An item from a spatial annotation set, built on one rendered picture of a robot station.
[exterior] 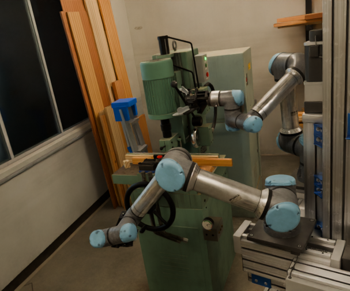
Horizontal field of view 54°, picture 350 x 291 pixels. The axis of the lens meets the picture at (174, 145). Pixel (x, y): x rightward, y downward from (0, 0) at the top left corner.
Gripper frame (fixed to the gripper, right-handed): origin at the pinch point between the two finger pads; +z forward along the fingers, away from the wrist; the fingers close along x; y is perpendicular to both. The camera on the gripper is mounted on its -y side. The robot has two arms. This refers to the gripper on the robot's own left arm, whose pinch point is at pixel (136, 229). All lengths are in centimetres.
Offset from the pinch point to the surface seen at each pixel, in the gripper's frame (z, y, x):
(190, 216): 22.8, -7.8, 20.8
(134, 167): 20.9, -33.8, -16.4
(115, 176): 11.8, -26.9, -23.4
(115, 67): 134, -149, -114
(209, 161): 23, -39, 30
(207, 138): 33, -54, 25
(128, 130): 74, -68, -55
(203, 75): 26, -90, 23
